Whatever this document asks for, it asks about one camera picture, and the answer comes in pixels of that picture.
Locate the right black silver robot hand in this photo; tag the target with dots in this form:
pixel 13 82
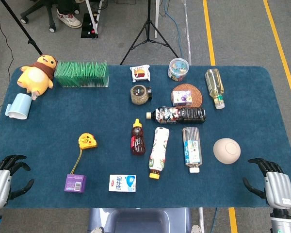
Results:
pixel 279 187

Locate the yellow tape measure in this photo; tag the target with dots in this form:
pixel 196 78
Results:
pixel 87 141

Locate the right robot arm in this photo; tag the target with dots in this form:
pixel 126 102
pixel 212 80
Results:
pixel 282 222

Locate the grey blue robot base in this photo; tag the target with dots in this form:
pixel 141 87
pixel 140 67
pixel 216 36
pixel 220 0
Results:
pixel 138 221

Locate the beige bowl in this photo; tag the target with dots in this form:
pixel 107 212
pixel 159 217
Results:
pixel 226 151

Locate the purple carton box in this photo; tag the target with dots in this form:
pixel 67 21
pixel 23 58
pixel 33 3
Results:
pixel 75 183

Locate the light blue plastic cup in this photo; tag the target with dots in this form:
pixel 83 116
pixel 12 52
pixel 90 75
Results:
pixel 20 105

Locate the blue table mat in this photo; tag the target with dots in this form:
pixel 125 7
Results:
pixel 63 116

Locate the clear bottle blue label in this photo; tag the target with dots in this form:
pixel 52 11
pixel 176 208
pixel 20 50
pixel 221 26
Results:
pixel 192 148

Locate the yellow plush toy brown scarf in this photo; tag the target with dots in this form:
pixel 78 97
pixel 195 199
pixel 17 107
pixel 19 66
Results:
pixel 36 76

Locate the pale yellow drink bottle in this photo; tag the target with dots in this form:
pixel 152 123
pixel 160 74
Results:
pixel 214 85

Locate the white blue milk carton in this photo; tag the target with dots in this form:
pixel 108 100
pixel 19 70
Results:
pixel 122 183

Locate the white floral bottle yellow cap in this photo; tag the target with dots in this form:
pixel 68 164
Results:
pixel 159 148

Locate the brown woven coaster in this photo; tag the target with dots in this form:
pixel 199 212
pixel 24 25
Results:
pixel 196 91

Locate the small white purple box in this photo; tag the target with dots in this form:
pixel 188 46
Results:
pixel 182 98

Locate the clear box of green packets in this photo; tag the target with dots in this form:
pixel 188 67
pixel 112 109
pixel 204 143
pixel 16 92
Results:
pixel 81 74

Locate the bear shaped honey bottle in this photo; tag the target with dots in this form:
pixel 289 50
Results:
pixel 137 143

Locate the clear jar of colourful clips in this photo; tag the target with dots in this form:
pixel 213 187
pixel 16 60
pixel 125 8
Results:
pixel 178 70

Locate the black slanted stand pole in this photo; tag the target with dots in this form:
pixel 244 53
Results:
pixel 21 28

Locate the glass seed jar black lid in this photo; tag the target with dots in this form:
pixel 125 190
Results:
pixel 139 95

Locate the black office chair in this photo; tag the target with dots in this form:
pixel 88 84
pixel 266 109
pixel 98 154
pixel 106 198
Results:
pixel 51 14

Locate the packaged bread snack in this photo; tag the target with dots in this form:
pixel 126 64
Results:
pixel 140 73

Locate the white red sneaker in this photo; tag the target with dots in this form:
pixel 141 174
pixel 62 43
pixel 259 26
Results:
pixel 69 19

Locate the black power strip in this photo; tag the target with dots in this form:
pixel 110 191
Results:
pixel 88 28

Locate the black tripod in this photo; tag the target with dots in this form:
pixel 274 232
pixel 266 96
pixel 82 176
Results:
pixel 149 24

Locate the white slanted frame leg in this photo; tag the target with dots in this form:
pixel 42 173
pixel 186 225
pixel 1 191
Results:
pixel 92 17

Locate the white upright post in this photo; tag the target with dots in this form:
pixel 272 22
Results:
pixel 156 19

